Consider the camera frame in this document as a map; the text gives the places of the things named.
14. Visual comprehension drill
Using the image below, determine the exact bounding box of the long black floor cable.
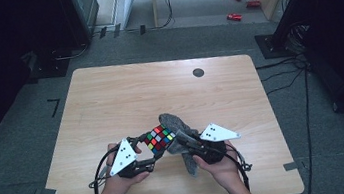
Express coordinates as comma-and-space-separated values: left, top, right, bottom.
289, 65, 325, 194

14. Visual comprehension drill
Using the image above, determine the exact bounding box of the coiled black cable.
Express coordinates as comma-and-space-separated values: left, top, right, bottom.
51, 41, 92, 62

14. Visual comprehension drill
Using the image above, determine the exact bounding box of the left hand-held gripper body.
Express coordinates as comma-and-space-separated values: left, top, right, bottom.
104, 133, 158, 182

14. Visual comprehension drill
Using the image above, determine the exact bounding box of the right hand-held gripper cable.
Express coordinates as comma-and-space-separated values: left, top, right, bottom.
225, 140, 257, 194

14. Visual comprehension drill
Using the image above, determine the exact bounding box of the black stand base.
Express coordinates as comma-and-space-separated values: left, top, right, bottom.
24, 46, 72, 83
254, 30, 294, 61

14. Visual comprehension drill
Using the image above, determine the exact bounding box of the white panel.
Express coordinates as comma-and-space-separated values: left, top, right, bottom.
119, 0, 146, 29

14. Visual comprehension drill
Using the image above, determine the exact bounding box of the grey floor tape piece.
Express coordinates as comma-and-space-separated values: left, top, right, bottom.
283, 160, 299, 172
39, 186, 58, 194

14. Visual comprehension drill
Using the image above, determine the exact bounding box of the black stand post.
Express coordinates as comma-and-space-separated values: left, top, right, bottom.
266, 0, 332, 51

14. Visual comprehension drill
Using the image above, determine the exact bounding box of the black cabinet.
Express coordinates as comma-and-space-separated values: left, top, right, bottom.
57, 0, 105, 50

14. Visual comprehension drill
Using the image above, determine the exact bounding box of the bundle of cables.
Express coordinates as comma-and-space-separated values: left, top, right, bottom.
283, 21, 315, 58

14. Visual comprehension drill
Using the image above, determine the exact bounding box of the person's left hand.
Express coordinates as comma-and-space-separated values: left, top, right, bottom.
97, 139, 153, 194

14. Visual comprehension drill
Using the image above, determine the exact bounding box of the grey fluffy cloth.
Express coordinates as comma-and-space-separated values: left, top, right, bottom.
157, 108, 207, 182

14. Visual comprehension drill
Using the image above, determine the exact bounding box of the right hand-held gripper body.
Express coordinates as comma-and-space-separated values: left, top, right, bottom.
190, 119, 245, 167

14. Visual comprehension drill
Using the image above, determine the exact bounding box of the person's right hand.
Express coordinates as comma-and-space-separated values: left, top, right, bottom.
191, 140, 245, 194

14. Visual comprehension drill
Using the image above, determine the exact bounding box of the dark round table grommet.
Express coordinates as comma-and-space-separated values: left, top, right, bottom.
192, 67, 206, 79

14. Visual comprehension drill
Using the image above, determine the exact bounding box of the multicoloured puzzle cube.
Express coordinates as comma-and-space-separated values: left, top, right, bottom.
142, 122, 179, 156

